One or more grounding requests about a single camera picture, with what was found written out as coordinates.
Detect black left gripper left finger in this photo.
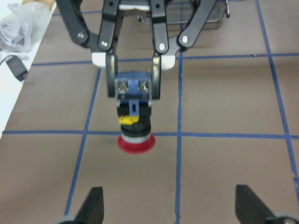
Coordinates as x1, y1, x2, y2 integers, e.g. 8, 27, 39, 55
54, 187, 104, 224

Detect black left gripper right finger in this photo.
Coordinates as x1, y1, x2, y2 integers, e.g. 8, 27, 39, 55
235, 184, 299, 224

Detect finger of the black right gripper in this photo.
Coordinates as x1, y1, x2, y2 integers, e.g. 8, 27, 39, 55
56, 0, 123, 98
148, 0, 221, 99

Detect red emergency stop button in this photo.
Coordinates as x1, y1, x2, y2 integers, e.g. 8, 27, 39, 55
114, 71, 156, 154

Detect clear plastic bag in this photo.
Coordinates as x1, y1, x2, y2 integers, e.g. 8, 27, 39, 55
0, 1, 51, 52

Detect black power adapter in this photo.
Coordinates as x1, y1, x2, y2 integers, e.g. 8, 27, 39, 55
5, 55, 28, 82

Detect wire mesh shelf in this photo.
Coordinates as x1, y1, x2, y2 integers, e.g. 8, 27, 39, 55
135, 0, 231, 30

